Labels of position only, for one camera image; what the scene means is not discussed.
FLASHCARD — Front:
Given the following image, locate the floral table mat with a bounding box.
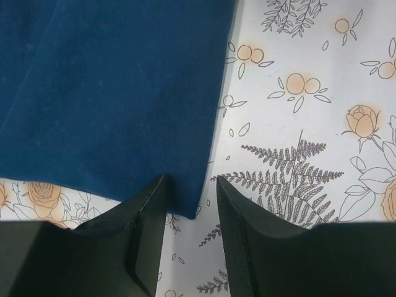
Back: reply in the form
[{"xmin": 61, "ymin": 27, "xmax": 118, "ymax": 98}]
[{"xmin": 1, "ymin": 1, "xmax": 395, "ymax": 296}]

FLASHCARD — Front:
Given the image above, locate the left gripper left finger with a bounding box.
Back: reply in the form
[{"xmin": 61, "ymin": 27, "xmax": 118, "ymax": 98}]
[{"xmin": 1, "ymin": 174, "xmax": 169, "ymax": 296}]

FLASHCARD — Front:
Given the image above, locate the dark blue t shirt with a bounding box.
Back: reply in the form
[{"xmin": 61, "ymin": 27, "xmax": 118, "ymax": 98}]
[{"xmin": 1, "ymin": 1, "xmax": 236, "ymax": 219}]

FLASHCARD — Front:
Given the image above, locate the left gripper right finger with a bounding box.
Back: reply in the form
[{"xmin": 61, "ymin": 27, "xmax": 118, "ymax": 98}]
[{"xmin": 216, "ymin": 177, "xmax": 395, "ymax": 296}]

